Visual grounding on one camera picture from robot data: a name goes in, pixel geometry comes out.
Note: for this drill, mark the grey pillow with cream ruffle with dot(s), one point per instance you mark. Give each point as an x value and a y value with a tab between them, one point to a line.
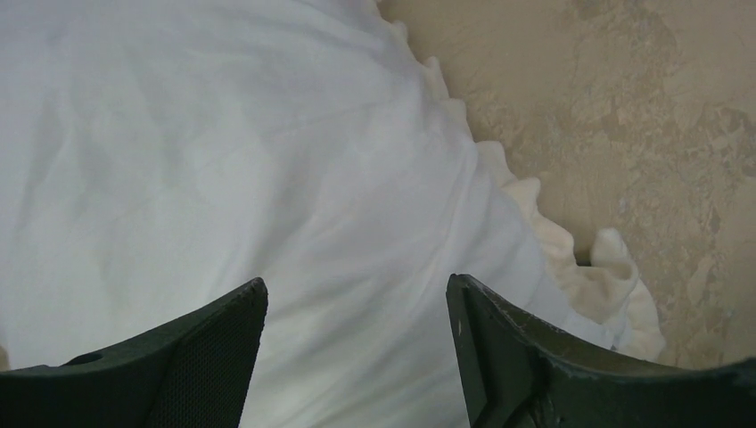
157	154

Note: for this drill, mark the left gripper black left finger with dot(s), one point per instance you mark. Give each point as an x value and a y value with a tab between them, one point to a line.
193	371

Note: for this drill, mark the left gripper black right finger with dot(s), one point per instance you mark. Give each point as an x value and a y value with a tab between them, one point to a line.
519	371

